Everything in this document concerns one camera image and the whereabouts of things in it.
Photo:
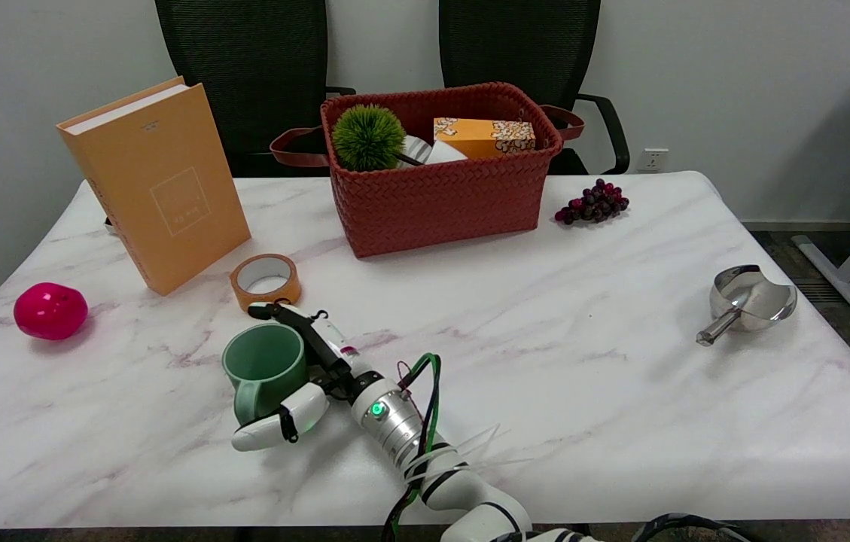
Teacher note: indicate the white striped cup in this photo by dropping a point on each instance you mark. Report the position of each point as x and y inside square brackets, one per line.
[440, 153]

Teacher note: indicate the orange hardcover book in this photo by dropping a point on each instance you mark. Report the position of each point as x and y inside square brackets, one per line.
[169, 188]

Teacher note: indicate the orange tape roll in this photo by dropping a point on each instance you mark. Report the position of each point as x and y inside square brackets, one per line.
[266, 290]

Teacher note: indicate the green spiky plant ball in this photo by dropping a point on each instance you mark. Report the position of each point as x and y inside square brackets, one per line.
[368, 137]

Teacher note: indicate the pink plastic ball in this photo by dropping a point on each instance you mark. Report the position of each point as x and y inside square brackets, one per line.
[50, 310]

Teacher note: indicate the steel scoop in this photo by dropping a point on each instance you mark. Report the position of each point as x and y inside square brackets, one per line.
[752, 297]

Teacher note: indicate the red woven basket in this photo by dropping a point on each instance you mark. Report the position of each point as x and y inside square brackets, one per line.
[440, 196]

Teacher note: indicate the green mug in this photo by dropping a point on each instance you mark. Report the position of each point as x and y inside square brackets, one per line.
[263, 365]

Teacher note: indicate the white wall socket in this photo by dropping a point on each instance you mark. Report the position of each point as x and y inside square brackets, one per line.
[653, 159]

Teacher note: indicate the black mesh office chair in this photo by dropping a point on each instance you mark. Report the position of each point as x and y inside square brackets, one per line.
[530, 45]
[244, 75]

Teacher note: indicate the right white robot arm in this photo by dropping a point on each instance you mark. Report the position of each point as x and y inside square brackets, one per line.
[394, 425]

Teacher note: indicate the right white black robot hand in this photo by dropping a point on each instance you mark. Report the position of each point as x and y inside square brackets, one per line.
[323, 342]

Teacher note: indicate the orange patterned box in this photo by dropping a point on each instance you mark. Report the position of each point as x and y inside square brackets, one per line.
[481, 137]

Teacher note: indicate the purple grape bunch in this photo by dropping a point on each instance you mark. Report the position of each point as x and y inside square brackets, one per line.
[596, 203]

